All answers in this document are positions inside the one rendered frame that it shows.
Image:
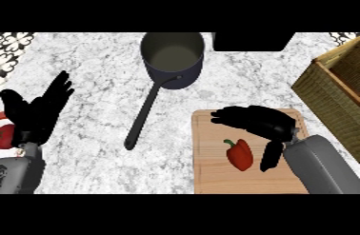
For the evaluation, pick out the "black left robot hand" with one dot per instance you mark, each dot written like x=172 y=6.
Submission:
x=40 y=113

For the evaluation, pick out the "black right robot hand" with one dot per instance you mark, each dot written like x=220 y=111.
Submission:
x=262 y=121

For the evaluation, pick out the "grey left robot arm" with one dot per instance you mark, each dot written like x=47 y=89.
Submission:
x=21 y=169

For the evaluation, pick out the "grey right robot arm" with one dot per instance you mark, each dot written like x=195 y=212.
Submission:
x=319 y=166

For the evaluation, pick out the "red bell pepper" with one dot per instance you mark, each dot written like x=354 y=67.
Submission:
x=239 y=154

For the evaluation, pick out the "wicker basket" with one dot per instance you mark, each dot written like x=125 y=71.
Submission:
x=335 y=96

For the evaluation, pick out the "wooden cutting board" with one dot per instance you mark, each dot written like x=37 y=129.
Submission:
x=220 y=169

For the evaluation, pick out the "red and white object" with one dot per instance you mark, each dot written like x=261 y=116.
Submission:
x=6 y=135

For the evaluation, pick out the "black appliance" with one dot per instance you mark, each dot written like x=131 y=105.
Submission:
x=252 y=41

